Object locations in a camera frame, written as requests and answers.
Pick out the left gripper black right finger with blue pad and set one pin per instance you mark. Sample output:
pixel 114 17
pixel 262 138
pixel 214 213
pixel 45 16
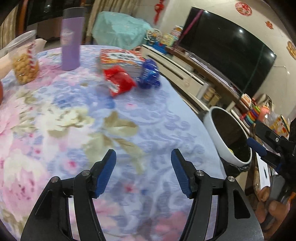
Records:
pixel 235 218

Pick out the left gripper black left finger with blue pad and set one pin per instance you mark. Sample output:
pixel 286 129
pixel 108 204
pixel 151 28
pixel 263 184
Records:
pixel 50 218

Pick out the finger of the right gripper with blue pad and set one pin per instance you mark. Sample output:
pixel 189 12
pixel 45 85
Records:
pixel 257 147

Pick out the white trash bin black liner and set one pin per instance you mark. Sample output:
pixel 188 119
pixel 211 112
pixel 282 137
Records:
pixel 228 136

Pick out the person's right hand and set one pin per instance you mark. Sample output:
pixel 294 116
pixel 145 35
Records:
pixel 276 209

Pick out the colourful children's book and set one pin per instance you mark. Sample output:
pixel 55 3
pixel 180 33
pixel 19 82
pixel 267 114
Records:
pixel 280 126

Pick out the white TV cabinet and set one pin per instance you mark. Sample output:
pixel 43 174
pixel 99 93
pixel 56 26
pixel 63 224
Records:
pixel 190 78

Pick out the floral tablecloth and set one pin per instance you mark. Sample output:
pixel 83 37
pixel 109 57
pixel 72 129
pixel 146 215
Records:
pixel 64 121

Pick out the black flat screen television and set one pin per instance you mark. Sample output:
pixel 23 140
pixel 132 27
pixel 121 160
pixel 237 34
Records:
pixel 228 49

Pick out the blue plastic toy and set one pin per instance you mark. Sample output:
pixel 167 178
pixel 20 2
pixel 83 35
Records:
pixel 149 77

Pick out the red snack bag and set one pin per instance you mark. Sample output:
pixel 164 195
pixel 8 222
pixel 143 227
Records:
pixel 118 80

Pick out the red white book box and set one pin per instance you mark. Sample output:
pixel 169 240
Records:
pixel 131 61

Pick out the ferris wheel toy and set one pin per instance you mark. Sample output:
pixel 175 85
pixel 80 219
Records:
pixel 152 36

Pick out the clear jar of snacks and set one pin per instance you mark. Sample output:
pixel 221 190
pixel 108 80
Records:
pixel 23 57

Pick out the red hanging knot decoration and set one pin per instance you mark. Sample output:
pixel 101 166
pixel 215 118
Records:
pixel 159 7

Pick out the teal cloth covered furniture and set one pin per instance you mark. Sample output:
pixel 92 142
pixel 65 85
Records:
pixel 119 30

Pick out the beige curtain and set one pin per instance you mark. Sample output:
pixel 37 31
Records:
pixel 119 6

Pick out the purple tumbler bottle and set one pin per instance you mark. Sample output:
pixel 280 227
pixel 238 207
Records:
pixel 71 37

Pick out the rainbow stacking ring toy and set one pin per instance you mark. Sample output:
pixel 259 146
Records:
pixel 252 115

